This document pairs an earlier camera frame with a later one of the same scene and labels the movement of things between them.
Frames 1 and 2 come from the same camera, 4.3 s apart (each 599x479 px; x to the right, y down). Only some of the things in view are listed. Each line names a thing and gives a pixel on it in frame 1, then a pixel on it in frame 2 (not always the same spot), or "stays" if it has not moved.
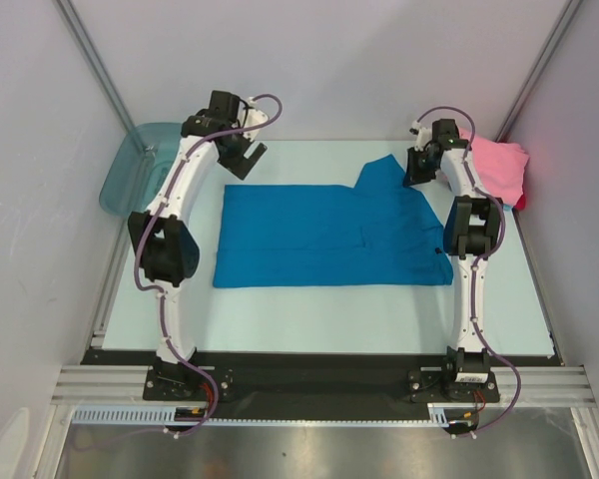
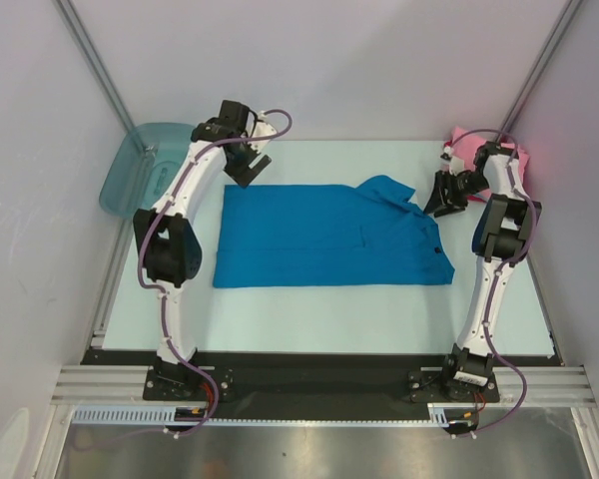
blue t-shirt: (378, 232) stays
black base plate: (323, 379) stays
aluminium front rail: (541, 385) stays
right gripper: (417, 170) to (449, 189)
